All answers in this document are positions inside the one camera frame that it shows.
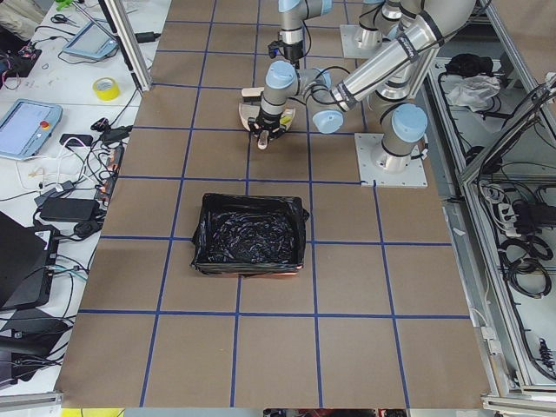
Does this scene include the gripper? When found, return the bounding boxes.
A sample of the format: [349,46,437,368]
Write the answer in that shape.
[268,40,304,61]
[248,110,287,142]

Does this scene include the beige plastic dustpan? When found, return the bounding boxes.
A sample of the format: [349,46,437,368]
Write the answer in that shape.
[239,103,295,150]

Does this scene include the beige hand brush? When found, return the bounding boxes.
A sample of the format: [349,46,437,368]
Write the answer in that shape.
[241,87,264,105]

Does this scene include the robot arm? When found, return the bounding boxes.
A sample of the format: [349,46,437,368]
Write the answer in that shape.
[244,1,475,171]
[268,1,422,67]

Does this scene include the black lined trash bin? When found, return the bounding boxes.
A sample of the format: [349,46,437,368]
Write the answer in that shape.
[191,193,309,276]

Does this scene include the black power adapter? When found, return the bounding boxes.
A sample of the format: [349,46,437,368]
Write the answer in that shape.
[135,31,161,43]

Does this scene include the yellow tape roll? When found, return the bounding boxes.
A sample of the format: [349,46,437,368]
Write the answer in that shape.
[92,77,121,101]

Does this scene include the white crumpled cloth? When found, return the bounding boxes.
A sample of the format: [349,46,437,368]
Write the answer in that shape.
[447,76,500,112]

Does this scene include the far blue teach pendant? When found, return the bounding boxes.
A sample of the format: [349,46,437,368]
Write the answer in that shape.
[62,20,118,60]

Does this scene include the blue teach pendant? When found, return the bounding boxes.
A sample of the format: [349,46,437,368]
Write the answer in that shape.
[62,20,118,60]
[1,99,63,161]

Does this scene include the large black power brick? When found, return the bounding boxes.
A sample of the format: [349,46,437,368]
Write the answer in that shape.
[40,198,100,222]

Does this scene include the black scissors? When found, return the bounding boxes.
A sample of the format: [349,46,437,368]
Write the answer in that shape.
[50,13,71,24]

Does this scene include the near blue teach pendant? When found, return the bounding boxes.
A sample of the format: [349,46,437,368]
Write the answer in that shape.
[1,99,63,161]

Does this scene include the black laptop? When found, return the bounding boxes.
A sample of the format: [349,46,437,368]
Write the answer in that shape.
[1,214,59,311]

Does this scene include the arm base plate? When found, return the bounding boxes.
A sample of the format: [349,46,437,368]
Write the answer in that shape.
[354,133,428,189]
[340,24,383,59]

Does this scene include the aluminium frame post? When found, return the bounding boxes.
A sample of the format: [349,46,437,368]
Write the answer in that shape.
[98,0,152,91]

